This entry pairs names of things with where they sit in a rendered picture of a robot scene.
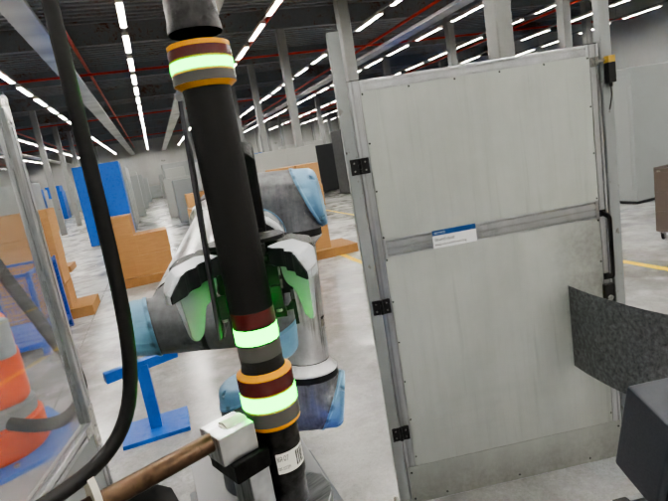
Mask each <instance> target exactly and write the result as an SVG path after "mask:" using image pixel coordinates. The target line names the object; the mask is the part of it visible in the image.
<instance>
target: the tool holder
mask: <svg viewBox="0 0 668 501"><path fill-rule="evenodd" d="M234 414H236V412H230V413H228V414H227V415H225V416H223V417H220V418H218V419H216V420H214V421H212V422H210V423H208V424H206V425H204V426H202V427H201V428H200V433H201V436H202V435H204V434H206V433H210V434H211V438H212V440H213V442H214V444H215V448H216V450H215V452H213V453H211V454H209V456H210V457H211V461H212V465H213V466H214V467H215V468H217V469H218V470H219V471H221V472H222V473H223V474H225V475H226V476H227V477H229V478H230V479H232V480H233V481H234V482H235V487H236V491H237V496H238V500H239V501H276V498H275V494H274V489H273V484H272V479H271V475H270V470H269V466H270V465H271V459H270V454H269V449H268V447H267V446H265V445H264V444H262V443H260V442H258V441H257V438H256V433H255V428H254V424H253V421H252V420H250V419H248V418H247V419H245V420H243V421H241V422H240V423H238V424H236V425H234V426H232V427H230V428H229V429H226V428H224V429H222V428H220V427H219V426H218V425H219V422H220V421H222V420H224V419H226V418H228V417H230V416H232V415H234ZM305 475H306V480H307V486H308V491H309V496H308V498H307V500H306V501H334V498H333V492H332V488H331V484H330V483H329V481H328V480H327V479H326V478H325V477H323V476H322V475H320V474H318V473H315V472H311V471H305Z"/></svg>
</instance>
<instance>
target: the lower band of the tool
mask: <svg viewBox="0 0 668 501"><path fill-rule="evenodd" d="M284 360H285V363H284V365H283V366H282V367H281V368H279V369H278V370H276V371H274V372H271V373H268V374H265V375H260V376H247V375H244V374H242V372H241V369H239V371H238V372H237V379H238V381H240V382H242V383H245V384H258V383H264V382H268V381H271V380H274V379H277V378H279V377H281V376H283V375H284V374H286V373H287V372H288V371H289V370H290V368H291V363H290V361H289V360H287V359H284ZM293 384H294V382H293ZM293 384H292V385H291V386H290V387H289V388H288V389H286V390H284V391H283V392H281V393H278V394H276V395H273V396H269V397H265V398H256V399H253V398H247V397H244V396H242V395H241V396H242V397H243V398H245V399H249V400H263V399H268V398H272V397H275V396H278V395H280V394H282V393H284V392H286V391H287V390H289V389H290V388H291V387H292V386H293ZM296 399H297V397H296ZM296 399H295V401H296ZM295 401H294V402H295ZM294 402H293V403H292V404H294ZM292 404H290V405H289V406H287V407H286V408H284V409H281V410H279V411H276V412H273V413H268V414H260V415H258V414H251V413H248V412H246V411H245V410H244V411H245V412H246V413H247V414H249V415H253V416H266V415H271V414H275V413H278V412H281V411H283V410H285V409H287V408H289V407H290V406H291V405H292ZM299 416H300V412H299V414H298V416H297V417H296V418H295V419H294V420H292V421H291V422H289V423H287V424H285V425H283V426H280V427H276V428H272V429H256V430H255V432H259V433H270V432H276V431H279V430H282V429H285V428H287V427H289V426H290V425H292V424H293V423H294V422H295V421H296V420H297V419H298V418H299Z"/></svg>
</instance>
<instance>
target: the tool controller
mask: <svg viewBox="0 0 668 501"><path fill-rule="evenodd" d="M615 461H616V464H617V465H618V466H619V468H620V469H621V470H622V471H623V472H624V474H625V475H626V476H627V477H628V479H629V480H630V481H631V482H632V483H633V485H634V486H635V487H636V488H637V489H638V491H639V492H640V493H641V494H642V495H643V496H644V498H645V499H646V500H647V501H668V378H665V379H660V380H655V381H651V382H646V383H642V384H637V385H633V386H629V387H628V388H627V391H626V397H625V404H624V410H623V416H622V423H621V429H620V435H619V442H618V448H617V454H616V459H615Z"/></svg>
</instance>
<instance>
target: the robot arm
mask: <svg viewBox="0 0 668 501"><path fill-rule="evenodd" d="M242 146H243V152H244V156H245V161H246V166H247V171H248V176H249V181H250V191H251V196H252V201H253V206H254V211H255V216H256V221H257V227H258V232H259V237H260V242H261V247H262V252H263V257H264V263H265V268H266V273H267V278H268V283H269V288H270V293H271V299H272V303H273V307H274V312H275V317H276V322H277V327H278V332H279V338H280V343H281V348H282V355H283V358H284V359H287V360H289V361H290V363H291V365H292V371H293V376H294V381H295V386H296V391H297V396H298V401H299V406H300V416H299V418H298V419H297V424H298V430H299V431H306V430H315V429H321V430H324V429H325V428H332V427H338V426H340V425H341V424H342V423H343V421H344V411H345V371H344V370H341V369H338V367H337V362H336V361H335V360H334V359H333V358H331V357H330V356H329V353H328V345H327V336H326V328H325V320H324V311H323V303H322V295H321V286H320V278H319V270H318V261H317V253H316V242H317V241H318V239H319V238H320V237H321V235H322V231H321V227H324V226H325V225H327V224H328V219H327V214H326V209H325V205H324V200H323V196H322V192H321V189H320V185H319V182H318V179H317V176H316V174H315V172H314V171H313V170H311V169H309V168H300V169H292V168H289V169H288V170H279V171H270V172H261V173H257V170H256V163H255V157H254V151H253V148H252V146H251V144H250V143H248V142H242ZM201 204H202V210H203V216H204V222H205V228H206V235H207V241H208V247H209V253H210V259H211V265H212V271H213V277H214V283H215V288H216V294H217V300H218V306H219V312H220V318H221V325H222V331H223V338H222V341H218V337H217V331H216V325H215V319H214V313H213V307H212V302H211V296H210V290H209V284H208V278H207V273H206V267H205V261H204V255H203V249H202V243H201V237H200V231H199V225H198V219H197V213H196V207H195V206H194V208H193V210H192V212H191V214H190V219H189V223H190V228H189V230H188V232H187V234H186V235H185V237H184V239H183V241H182V242H181V244H180V246H179V247H178V249H177V251H176V253H175V255H174V257H173V259H172V261H171V262H170V264H169V266H168V268H167V270H166V272H165V274H164V276H163V277H162V279H161V281H160V283H159V285H158V287H157V289H156V291H155V293H154V294H153V296H152V297H151V298H146V297H142V299H136V300H131V301H129V306H130V311H131V318H132V324H133V330H134V337H135V345H136V356H153V355H158V356H163V354H173V353H183V352H193V351H203V350H218V349H228V348H237V344H236V341H235V336H234V331H233V326H232V322H231V317H230V310H229V306H228V301H227V297H226V293H225V288H224V283H223V278H222V274H221V269H220V264H219V260H218V255H217V250H216V245H215V241H214V236H213V231H212V227H211V222H210V217H209V212H208V208H207V203H206V198H205V194H204V195H203V196H202V197H201ZM219 399H220V411H221V413H222V417H223V416H225V415H227V414H228V413H230V412H236V413H241V414H244V410H243V405H242V401H241V396H240V391H239V387H238V382H237V374H234V375H232V376H231V377H229V378H228V379H226V380H225V381H224V382H223V384H222V385H221V387H220V390H219Z"/></svg>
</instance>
